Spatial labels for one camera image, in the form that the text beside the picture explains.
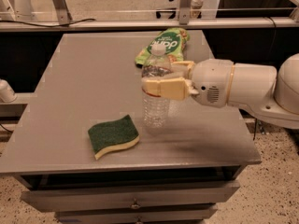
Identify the grey drawer cabinet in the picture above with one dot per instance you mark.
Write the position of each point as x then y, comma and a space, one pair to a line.
92, 78

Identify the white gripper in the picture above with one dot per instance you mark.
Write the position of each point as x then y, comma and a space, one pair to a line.
211, 81

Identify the green yellow sponge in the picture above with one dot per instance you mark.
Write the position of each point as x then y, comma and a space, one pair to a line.
113, 136

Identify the grey drawer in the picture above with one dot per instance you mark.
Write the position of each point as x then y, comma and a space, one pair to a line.
62, 200
143, 215

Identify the white cylinder at left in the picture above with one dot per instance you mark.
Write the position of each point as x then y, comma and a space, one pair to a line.
7, 94

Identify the metal frame rail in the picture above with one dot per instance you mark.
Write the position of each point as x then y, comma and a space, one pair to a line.
127, 14

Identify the clear plastic water bottle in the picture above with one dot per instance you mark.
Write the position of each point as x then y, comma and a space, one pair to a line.
156, 66

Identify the upper grey drawer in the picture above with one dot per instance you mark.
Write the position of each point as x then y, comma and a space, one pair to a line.
62, 200

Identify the lower grey drawer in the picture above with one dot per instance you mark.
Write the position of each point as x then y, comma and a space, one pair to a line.
143, 215

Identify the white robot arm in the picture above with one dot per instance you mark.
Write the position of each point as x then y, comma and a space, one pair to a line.
268, 94

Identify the green snack bag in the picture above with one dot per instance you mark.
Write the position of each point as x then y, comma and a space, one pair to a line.
174, 40

